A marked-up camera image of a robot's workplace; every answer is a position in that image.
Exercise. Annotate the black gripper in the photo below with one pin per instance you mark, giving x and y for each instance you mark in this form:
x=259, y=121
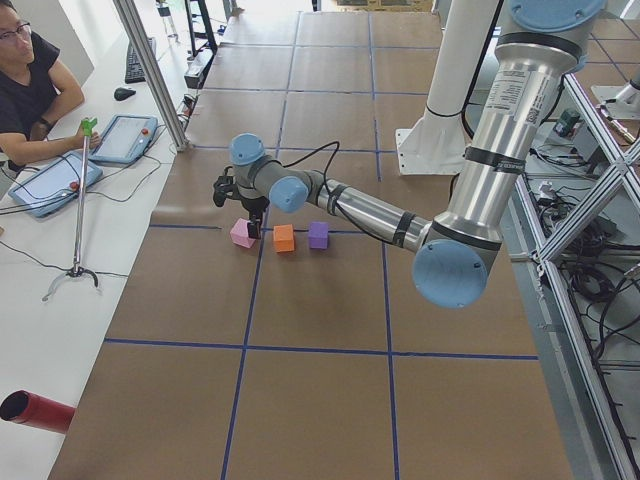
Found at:
x=253, y=204

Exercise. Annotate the orange foam cube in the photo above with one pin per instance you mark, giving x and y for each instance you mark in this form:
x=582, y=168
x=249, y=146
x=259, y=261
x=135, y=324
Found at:
x=284, y=238

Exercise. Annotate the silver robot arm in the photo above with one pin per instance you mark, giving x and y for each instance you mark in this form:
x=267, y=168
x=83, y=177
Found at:
x=541, y=42

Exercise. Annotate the pink foam cube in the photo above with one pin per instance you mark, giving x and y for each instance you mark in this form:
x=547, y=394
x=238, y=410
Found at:
x=239, y=234

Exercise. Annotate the purple foam cube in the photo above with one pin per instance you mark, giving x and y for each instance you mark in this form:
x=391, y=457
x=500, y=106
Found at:
x=318, y=235

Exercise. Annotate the far blue teach pendant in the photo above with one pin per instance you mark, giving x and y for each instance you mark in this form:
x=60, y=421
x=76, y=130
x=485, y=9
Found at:
x=125, y=139

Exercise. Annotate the blue teach pendant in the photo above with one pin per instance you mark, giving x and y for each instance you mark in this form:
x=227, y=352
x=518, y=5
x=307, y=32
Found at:
x=125, y=139
x=51, y=188

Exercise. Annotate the black computer mouse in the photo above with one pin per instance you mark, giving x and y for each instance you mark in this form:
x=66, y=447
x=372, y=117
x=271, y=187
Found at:
x=123, y=93

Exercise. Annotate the black keyboard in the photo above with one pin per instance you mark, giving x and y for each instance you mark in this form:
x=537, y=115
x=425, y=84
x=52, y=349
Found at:
x=134, y=72

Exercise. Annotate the near blue teach pendant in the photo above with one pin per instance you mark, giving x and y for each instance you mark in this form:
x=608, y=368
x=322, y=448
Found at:
x=51, y=188

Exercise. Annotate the seated person black shirt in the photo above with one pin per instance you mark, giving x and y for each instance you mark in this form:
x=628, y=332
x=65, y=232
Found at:
x=37, y=90

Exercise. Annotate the red cylinder bottle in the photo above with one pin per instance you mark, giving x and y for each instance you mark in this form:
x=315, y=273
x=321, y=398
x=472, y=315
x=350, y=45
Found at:
x=30, y=409

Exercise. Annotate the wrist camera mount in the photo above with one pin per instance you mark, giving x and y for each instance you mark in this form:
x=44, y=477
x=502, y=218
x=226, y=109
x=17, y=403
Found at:
x=224, y=188

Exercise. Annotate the green handled reacher grabber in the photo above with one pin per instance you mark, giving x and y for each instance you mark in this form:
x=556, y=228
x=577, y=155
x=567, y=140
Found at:
x=77, y=270

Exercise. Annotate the aluminium frame post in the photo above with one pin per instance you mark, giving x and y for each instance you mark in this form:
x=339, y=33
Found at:
x=136, y=33

